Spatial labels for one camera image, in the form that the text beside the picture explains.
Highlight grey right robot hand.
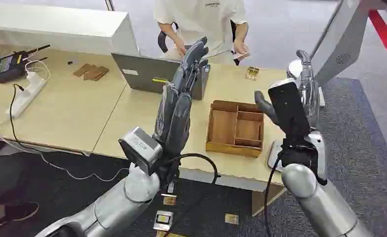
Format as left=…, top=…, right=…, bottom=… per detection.
left=254, top=49, right=321, bottom=140

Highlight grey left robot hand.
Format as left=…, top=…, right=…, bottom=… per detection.
left=154, top=36, right=211, bottom=158

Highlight gold card stack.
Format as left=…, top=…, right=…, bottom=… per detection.
left=245, top=66, right=260, bottom=81

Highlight grey laptop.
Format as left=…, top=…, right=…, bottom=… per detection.
left=111, top=52, right=211, bottom=101

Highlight wooden card box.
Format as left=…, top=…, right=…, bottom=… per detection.
left=205, top=99, right=265, bottom=158

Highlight person's right hand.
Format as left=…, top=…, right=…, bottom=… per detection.
left=174, top=39, right=187, bottom=58

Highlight person's hand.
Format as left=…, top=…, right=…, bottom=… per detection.
left=174, top=39, right=187, bottom=58
left=233, top=39, right=249, bottom=55

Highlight person's left hand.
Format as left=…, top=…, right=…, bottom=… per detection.
left=233, top=39, right=249, bottom=55

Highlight person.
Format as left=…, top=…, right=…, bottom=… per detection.
left=153, top=0, right=250, bottom=66

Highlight brown cardboard pieces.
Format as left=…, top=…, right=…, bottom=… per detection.
left=72, top=63, right=110, bottom=82

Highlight white framed card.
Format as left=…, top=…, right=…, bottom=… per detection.
left=152, top=210, right=174, bottom=232

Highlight white counter block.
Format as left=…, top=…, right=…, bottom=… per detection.
left=0, top=1, right=140, bottom=57

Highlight white power strip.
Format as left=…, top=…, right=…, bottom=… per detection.
left=9, top=71, right=48, bottom=119

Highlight black radio device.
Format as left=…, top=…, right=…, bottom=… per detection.
left=0, top=44, right=51, bottom=84

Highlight seated person's leg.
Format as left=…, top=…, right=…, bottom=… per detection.
left=0, top=140, right=29, bottom=210

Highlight black shoe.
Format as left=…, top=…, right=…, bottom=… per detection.
left=0, top=201, right=40, bottom=232

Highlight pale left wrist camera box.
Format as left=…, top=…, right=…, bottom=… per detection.
left=118, top=126, right=163, bottom=174

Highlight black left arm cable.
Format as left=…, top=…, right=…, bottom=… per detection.
left=160, top=153, right=221, bottom=186

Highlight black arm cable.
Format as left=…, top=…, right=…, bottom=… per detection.
left=160, top=153, right=221, bottom=186
left=263, top=153, right=284, bottom=237

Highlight black strap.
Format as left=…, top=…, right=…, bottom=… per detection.
left=157, top=22, right=180, bottom=54

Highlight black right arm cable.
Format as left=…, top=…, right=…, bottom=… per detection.
left=263, top=153, right=284, bottom=237

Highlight white cable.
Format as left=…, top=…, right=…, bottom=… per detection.
left=0, top=60, right=130, bottom=183

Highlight black power cable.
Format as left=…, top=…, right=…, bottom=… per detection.
left=8, top=83, right=90, bottom=157

